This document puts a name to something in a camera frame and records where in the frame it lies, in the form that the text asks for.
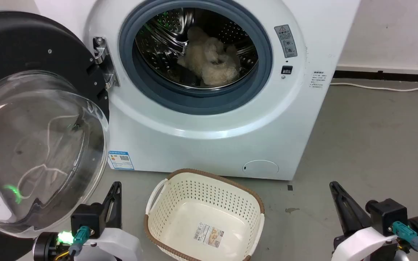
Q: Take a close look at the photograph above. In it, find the blue energy label sticker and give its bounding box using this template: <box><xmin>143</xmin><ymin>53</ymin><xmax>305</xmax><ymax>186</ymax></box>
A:
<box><xmin>107</xmin><ymin>150</ymin><xmax>135</xmax><ymax>171</ymax></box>

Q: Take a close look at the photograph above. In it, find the perforated steel drum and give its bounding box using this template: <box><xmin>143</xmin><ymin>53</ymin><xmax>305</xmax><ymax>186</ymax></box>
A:
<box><xmin>135</xmin><ymin>7</ymin><xmax>259</xmax><ymax>90</ymax></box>

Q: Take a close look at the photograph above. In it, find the grey warning sticker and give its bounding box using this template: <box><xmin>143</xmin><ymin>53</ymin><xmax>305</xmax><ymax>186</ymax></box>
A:
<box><xmin>274</xmin><ymin>25</ymin><xmax>298</xmax><ymax>58</ymax></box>

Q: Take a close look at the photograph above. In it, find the washer door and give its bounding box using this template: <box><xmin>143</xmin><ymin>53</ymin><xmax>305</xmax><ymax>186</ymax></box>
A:
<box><xmin>0</xmin><ymin>11</ymin><xmax>111</xmax><ymax>261</ymax></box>

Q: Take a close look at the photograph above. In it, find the cream plastic laundry basket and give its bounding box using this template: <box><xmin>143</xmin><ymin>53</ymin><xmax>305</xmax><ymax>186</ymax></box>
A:
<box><xmin>144</xmin><ymin>169</ymin><xmax>266</xmax><ymax>261</ymax></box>

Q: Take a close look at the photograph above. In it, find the white floor cable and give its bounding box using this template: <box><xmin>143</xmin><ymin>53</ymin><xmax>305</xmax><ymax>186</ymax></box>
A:
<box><xmin>331</xmin><ymin>82</ymin><xmax>418</xmax><ymax>92</ymax></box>

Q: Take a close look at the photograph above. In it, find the paper label in basket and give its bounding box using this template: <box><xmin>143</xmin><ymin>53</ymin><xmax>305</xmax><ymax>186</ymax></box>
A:
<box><xmin>193</xmin><ymin>222</ymin><xmax>225</xmax><ymax>249</ymax></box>

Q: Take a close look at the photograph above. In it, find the metal door hinge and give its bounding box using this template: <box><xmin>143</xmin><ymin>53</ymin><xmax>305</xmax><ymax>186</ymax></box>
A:
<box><xmin>93</xmin><ymin>36</ymin><xmax>120</xmax><ymax>90</ymax></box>

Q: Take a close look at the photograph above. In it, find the small printed text sticker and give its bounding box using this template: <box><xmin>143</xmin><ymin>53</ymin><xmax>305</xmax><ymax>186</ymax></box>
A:
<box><xmin>311</xmin><ymin>71</ymin><xmax>326</xmax><ymax>90</ymax></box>

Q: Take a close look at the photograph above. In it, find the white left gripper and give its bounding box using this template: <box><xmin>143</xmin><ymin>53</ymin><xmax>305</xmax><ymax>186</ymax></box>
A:
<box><xmin>80</xmin><ymin>181</ymin><xmax>144</xmax><ymax>261</ymax></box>

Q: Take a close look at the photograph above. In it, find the round white filter cover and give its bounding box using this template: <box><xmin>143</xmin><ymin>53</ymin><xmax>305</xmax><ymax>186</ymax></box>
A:
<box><xmin>242</xmin><ymin>159</ymin><xmax>279</xmax><ymax>179</ymax></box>

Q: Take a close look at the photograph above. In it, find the beige plush toy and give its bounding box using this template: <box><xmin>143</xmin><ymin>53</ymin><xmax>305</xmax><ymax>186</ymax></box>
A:
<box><xmin>177</xmin><ymin>26</ymin><xmax>241</xmax><ymax>87</ymax></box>

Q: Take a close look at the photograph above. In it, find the teal-plug left gripper cable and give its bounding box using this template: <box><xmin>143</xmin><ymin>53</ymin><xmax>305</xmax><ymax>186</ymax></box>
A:
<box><xmin>68</xmin><ymin>226</ymin><xmax>91</xmax><ymax>256</ymax></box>

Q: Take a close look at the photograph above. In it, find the black baseboard strip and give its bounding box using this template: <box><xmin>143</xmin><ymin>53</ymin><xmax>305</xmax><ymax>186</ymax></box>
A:
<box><xmin>333</xmin><ymin>70</ymin><xmax>418</xmax><ymax>84</ymax></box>

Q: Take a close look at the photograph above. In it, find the white front-load washing machine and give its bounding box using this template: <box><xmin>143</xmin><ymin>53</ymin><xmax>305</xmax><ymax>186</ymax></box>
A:
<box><xmin>33</xmin><ymin>0</ymin><xmax>362</xmax><ymax>181</ymax></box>

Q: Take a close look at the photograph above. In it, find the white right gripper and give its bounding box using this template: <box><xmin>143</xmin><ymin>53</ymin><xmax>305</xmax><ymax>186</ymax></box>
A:
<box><xmin>329</xmin><ymin>181</ymin><xmax>400</xmax><ymax>261</ymax></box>

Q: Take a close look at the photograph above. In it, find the teal-plug gripper cable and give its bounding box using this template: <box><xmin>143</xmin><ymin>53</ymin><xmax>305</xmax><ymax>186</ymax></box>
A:
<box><xmin>392</xmin><ymin>221</ymin><xmax>418</xmax><ymax>261</ymax></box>
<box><xmin>68</xmin><ymin>226</ymin><xmax>91</xmax><ymax>256</ymax></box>

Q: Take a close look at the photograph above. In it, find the teal-plug right gripper cable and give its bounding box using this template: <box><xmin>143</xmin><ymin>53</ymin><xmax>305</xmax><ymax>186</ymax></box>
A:
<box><xmin>392</xmin><ymin>221</ymin><xmax>418</xmax><ymax>261</ymax></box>

